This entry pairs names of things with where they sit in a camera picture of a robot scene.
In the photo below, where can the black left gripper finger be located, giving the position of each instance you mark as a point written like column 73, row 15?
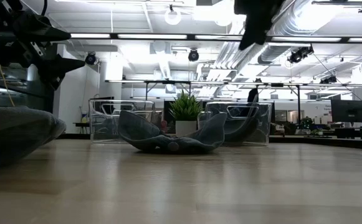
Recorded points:
column 60, row 67
column 40, row 29

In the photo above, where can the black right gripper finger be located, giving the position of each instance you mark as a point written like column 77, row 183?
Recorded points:
column 252, row 35

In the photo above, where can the grey denim cap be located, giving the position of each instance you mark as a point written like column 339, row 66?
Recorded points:
column 12, row 133
column 168, row 143

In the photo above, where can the black ceiling spotlight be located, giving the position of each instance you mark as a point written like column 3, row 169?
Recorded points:
column 299, row 54
column 193, row 55
column 91, row 58
column 328, row 80

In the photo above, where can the yellow and blue bottle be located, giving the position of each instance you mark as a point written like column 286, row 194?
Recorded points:
column 84, row 118

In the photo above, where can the clear plastic bin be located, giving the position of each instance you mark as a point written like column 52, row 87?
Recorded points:
column 264, row 124
column 106, row 124

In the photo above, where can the white round ceiling lamp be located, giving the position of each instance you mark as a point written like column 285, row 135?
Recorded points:
column 173, row 17

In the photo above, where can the green potted plant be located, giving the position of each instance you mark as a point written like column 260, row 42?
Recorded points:
column 185, row 109

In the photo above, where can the black computer monitor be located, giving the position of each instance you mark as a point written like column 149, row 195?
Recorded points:
column 349, row 110

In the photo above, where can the background black rig frame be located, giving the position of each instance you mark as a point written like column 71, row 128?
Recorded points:
column 168, row 82

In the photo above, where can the black frame bar with lights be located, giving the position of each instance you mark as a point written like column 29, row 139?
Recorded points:
column 152, row 36

